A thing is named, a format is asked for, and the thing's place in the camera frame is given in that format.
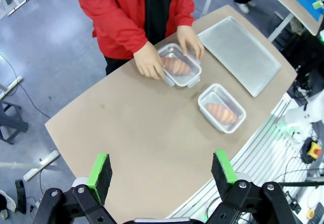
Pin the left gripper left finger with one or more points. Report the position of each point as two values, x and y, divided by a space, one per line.
100 176

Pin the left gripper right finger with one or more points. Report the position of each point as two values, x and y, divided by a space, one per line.
222 173

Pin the translucent white plastic lid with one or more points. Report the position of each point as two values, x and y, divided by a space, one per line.
239 123
192 76

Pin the golden brown croissant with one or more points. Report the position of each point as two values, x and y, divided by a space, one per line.
177 66
222 114

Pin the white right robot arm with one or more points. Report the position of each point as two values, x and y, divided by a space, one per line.
298 112

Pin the person's right forearm red sleeve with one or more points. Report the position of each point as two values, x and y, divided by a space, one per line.
121 34

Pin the person's left forearm red sleeve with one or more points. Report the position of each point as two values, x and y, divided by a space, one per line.
183 9

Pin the rectangular stainless steel container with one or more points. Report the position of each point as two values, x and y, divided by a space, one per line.
234 100
172 50

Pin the person's right hand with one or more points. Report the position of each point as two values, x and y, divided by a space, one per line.
149 63

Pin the person's left hand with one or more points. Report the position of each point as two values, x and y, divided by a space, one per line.
189 39

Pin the white table foot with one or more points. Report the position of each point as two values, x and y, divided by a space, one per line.
41 164

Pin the yellow emergency stop button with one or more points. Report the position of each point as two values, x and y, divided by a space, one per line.
314 150

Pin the white sneaker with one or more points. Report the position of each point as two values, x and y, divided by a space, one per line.
8 202

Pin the dark grey stool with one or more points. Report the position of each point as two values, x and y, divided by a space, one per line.
10 123

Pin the perforated metal baking tray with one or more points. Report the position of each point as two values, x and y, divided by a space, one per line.
240 54

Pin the person in red jacket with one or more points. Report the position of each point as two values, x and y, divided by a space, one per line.
121 11

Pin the table with blue cloth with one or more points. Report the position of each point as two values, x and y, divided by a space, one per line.
291 4

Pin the aluminium profile frame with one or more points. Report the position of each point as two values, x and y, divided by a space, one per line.
265 143

